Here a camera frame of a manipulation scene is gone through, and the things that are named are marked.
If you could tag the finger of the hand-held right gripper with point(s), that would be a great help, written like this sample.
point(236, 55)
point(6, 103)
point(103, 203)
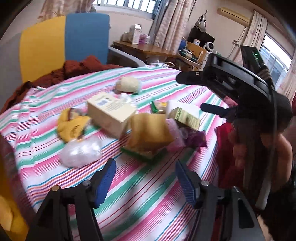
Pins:
point(217, 110)
point(189, 78)

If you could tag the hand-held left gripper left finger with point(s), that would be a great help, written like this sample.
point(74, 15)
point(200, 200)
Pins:
point(105, 183)

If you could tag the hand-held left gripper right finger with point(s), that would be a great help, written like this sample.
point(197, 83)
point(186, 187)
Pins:
point(186, 185)

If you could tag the white tissue pack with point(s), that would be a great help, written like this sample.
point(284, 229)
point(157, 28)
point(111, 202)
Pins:
point(185, 105)

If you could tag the small green beige box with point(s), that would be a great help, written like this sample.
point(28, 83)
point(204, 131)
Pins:
point(186, 117)

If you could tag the purple snack packet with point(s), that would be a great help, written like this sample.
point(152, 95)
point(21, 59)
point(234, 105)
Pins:
point(195, 139)

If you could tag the clear plastic bag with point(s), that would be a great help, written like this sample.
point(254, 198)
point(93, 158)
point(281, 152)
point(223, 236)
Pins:
point(79, 151)

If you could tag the pink sponge packet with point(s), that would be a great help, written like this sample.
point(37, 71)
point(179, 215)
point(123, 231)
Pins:
point(177, 134)

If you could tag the yellow green scouring sponge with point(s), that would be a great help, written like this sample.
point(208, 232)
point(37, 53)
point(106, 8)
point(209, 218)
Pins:
point(144, 156)

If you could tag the cream cardboard box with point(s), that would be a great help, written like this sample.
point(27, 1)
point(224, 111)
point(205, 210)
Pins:
point(111, 113)

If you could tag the yellow storage container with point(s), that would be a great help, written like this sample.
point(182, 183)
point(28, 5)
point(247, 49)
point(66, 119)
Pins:
point(7, 215)

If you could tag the wooden shelf unit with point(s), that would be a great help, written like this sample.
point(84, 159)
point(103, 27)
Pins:
point(193, 55)

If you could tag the striped pink green tablecloth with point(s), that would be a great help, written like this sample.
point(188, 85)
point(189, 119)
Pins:
point(138, 199)

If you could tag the small white fan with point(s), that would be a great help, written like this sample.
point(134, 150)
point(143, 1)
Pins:
point(209, 46)

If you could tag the person's red garment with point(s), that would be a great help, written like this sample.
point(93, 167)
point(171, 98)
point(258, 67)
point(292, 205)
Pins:
point(223, 150)

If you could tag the pink patterned curtain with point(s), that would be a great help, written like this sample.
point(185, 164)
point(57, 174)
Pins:
point(62, 9)
point(171, 25)
point(253, 32)
point(288, 81)

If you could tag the green snack packet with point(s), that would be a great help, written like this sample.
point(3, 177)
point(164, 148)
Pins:
point(158, 107)

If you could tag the black cabinet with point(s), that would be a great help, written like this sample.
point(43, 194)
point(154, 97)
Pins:
point(200, 36)

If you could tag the wooden desk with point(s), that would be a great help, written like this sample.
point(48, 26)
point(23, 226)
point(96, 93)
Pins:
point(150, 49)

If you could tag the tall window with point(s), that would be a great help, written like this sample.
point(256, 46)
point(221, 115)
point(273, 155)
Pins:
point(277, 60)

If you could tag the hanging white bag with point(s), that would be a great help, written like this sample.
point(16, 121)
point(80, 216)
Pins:
point(202, 22)

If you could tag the pink box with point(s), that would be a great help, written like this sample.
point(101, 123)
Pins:
point(144, 39)

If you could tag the cream plush toy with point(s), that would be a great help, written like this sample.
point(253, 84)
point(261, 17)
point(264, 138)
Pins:
point(128, 84)

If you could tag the yellow snack packet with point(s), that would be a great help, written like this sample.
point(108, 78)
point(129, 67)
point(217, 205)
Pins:
point(71, 127)

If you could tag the grey chair armrest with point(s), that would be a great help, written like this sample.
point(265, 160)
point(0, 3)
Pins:
point(126, 56)

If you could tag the white crumpled plastic bag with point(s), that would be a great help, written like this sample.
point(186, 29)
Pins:
point(124, 97)

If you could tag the white carton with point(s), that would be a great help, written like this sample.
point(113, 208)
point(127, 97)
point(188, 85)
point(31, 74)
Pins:
point(135, 34)

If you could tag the cream air conditioner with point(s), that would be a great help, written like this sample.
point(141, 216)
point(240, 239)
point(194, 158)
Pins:
point(233, 15)

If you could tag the wide window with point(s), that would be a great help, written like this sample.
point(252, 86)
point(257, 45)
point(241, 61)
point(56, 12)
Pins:
point(129, 5)

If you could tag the brown red cloth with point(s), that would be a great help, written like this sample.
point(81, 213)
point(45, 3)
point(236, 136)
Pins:
point(74, 69)

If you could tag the yellow blue chair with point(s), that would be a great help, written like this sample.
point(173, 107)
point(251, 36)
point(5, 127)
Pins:
point(62, 44)

